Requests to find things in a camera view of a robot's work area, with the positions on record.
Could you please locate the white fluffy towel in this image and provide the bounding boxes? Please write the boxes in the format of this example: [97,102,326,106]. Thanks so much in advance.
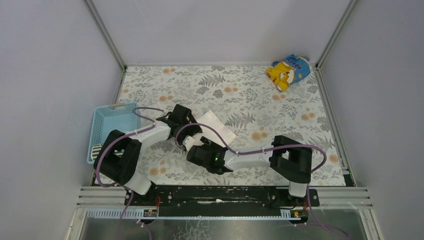
[193,110,236,147]

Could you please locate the green white striped towel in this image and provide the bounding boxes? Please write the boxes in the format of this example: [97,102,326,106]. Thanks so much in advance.
[90,143,103,161]

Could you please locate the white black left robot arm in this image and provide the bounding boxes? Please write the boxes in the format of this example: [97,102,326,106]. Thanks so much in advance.
[93,104,202,195]

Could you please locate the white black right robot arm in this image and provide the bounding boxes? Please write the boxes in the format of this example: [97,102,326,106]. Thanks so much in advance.
[183,135,313,198]

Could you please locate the light blue plastic basket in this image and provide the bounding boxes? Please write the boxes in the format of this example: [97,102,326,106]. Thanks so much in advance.
[86,101,141,165]

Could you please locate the floral patterned table mat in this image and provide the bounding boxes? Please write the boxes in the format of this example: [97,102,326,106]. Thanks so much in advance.
[118,66,345,186]

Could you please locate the blue yellow cartoon towel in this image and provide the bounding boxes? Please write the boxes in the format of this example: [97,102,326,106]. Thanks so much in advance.
[265,54,313,92]

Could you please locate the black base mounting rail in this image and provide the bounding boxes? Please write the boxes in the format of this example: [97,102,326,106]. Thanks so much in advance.
[124,185,320,213]

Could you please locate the white slotted cable duct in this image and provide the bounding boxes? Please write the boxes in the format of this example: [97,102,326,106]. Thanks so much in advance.
[86,208,302,221]

